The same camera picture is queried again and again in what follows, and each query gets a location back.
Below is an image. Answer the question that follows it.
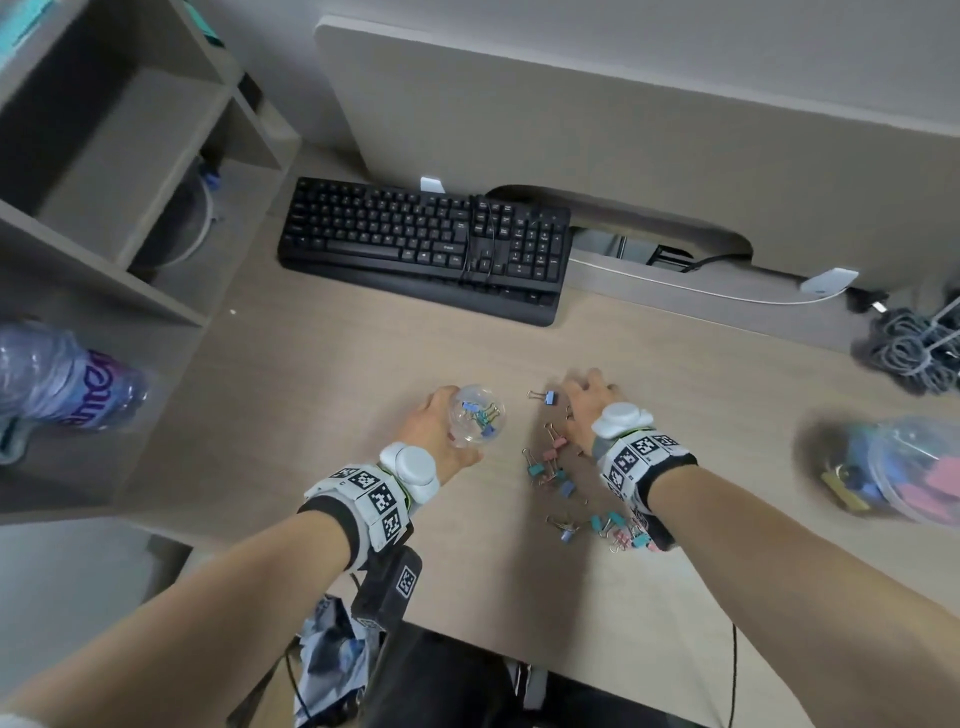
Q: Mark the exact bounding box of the person's right hand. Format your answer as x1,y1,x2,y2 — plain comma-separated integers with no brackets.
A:
558,367,625,457

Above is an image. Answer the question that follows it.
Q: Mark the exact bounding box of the person's left forearm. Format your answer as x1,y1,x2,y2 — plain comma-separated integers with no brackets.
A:
0,513,354,728

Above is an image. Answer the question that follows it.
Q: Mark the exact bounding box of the black power cable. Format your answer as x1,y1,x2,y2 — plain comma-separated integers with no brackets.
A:
678,253,751,273

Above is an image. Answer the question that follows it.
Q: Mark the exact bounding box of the purple label water bottle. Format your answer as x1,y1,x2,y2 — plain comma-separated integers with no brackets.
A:
0,322,151,433

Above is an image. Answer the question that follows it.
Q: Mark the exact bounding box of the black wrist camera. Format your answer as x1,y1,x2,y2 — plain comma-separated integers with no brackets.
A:
644,509,682,553
350,545,424,631

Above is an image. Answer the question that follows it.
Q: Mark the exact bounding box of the black camera cable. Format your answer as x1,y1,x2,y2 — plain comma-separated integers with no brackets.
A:
284,644,313,721
727,622,741,728

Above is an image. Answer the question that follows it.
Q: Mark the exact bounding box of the grey right marker wristband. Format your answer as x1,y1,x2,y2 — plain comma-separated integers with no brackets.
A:
596,427,699,519

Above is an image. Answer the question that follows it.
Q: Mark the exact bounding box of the person's left hand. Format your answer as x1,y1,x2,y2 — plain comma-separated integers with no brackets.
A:
395,385,485,487

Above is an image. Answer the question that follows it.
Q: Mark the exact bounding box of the thin white cable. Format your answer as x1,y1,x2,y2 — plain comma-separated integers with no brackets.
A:
568,254,826,307

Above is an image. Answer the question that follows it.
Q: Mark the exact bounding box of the grey cable bundle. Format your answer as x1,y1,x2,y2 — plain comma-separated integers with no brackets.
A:
854,296,960,397

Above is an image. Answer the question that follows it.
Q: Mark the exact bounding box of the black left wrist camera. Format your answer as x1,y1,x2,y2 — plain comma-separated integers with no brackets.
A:
350,545,424,631

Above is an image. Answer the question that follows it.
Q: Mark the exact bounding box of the grey left marker wristband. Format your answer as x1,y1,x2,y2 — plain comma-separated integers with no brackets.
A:
298,463,415,575

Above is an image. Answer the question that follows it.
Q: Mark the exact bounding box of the blue white patterned bag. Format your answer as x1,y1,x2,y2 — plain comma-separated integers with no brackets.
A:
296,596,380,728

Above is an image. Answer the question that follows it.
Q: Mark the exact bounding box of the beige wooden shelf unit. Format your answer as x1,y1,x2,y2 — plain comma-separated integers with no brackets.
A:
0,0,301,526

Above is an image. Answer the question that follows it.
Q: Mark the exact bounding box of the person's right forearm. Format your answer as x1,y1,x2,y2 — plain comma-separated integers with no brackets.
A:
648,464,960,728

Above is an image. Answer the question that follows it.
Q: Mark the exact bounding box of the white right hand tracker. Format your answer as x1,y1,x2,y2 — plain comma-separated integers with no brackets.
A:
590,402,655,440

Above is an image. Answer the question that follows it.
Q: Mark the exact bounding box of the pile of mixed binder clips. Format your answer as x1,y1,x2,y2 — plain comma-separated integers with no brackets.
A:
521,386,655,556

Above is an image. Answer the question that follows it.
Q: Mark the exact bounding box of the small clear plastic jar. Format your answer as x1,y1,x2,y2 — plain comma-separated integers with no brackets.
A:
448,383,508,451

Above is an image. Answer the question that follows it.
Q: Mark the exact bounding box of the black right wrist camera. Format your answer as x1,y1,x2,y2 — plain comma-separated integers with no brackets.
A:
644,509,682,553

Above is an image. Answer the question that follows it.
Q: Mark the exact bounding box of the grey marker wristband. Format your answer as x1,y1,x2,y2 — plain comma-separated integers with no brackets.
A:
298,463,415,575
596,427,699,519

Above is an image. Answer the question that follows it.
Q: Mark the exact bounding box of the white round device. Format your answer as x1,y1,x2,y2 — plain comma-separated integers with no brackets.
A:
131,157,226,271

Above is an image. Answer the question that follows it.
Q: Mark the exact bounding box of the black left camera cable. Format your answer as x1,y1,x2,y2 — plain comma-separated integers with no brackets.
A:
284,644,313,721

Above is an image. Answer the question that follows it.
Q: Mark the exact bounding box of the black right camera cable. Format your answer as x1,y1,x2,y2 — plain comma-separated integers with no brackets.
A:
727,622,741,728

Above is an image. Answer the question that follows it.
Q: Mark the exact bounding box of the white left hand tracker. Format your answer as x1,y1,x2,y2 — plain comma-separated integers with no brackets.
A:
377,442,442,502

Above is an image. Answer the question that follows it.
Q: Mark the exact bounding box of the white hand tracker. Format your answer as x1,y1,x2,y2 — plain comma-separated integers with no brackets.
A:
590,402,655,440
377,442,442,502

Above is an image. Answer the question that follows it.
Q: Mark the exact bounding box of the black keyboard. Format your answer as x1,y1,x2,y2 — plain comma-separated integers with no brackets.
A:
277,176,573,328

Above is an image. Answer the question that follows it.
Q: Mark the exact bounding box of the teal card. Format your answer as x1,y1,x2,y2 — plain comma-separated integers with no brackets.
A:
183,0,226,50

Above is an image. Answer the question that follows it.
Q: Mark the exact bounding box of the teal paper folder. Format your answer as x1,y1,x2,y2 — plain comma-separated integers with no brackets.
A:
0,0,58,50

